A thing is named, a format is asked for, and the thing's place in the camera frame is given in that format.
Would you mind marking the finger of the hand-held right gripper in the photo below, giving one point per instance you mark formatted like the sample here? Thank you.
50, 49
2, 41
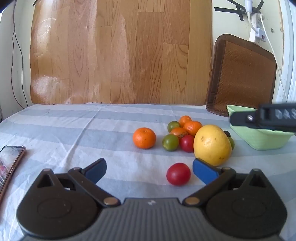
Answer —
241, 118

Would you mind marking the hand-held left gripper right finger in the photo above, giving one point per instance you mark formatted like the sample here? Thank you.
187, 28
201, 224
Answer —
204, 172

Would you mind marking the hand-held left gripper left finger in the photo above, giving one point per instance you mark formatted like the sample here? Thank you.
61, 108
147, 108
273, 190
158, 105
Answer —
98, 171

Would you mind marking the red tomato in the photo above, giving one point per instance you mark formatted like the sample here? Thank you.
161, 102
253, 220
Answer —
178, 174
187, 143

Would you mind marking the light green plastic basin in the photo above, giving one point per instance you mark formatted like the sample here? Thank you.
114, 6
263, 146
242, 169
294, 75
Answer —
261, 140

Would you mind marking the yellow grapefruit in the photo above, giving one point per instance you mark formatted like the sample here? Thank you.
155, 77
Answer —
212, 144

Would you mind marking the large orange mandarin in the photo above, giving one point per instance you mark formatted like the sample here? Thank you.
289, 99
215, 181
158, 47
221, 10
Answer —
144, 138

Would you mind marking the dark small fruit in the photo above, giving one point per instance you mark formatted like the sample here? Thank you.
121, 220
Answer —
227, 133

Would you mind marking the green tomato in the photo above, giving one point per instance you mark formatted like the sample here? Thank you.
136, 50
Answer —
232, 143
172, 125
170, 142

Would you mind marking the striped bed sheet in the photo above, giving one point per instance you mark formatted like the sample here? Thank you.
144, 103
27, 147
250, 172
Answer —
69, 139

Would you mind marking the brown woven seat mat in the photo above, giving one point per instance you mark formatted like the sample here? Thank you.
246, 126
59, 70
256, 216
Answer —
241, 74

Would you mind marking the spotted orange mandarin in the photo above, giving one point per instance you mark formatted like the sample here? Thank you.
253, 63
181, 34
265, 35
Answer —
178, 131

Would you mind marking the white charger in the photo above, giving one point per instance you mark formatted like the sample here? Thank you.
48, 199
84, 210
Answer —
257, 36

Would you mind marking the smartphone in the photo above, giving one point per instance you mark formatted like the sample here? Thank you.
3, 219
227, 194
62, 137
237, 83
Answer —
9, 162

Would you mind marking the white power strip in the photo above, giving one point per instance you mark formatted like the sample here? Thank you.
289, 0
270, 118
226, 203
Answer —
257, 21

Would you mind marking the black tape strip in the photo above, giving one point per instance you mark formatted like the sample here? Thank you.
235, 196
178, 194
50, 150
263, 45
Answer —
36, 2
234, 2
240, 15
259, 3
225, 9

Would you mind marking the white plug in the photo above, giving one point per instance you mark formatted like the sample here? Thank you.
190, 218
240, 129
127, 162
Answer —
248, 5

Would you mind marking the wood-grain sheet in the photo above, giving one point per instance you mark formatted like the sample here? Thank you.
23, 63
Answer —
115, 51

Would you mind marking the white window frame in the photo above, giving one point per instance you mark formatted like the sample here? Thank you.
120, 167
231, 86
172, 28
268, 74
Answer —
289, 46

